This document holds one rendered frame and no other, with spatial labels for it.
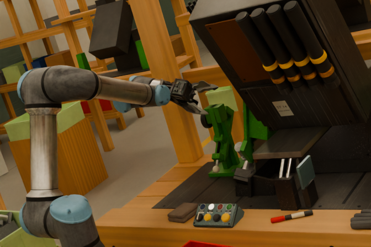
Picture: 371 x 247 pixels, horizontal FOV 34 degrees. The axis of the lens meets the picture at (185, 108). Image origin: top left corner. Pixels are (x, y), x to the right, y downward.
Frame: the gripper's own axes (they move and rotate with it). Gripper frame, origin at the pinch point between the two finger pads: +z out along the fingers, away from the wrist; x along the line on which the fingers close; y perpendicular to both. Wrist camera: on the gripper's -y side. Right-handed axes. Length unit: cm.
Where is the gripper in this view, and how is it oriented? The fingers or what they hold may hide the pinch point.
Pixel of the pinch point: (212, 100)
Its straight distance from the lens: 218.1
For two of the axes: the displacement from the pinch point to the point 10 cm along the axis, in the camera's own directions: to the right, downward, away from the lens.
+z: 8.4, 1.6, -5.1
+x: 3.4, -9.0, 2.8
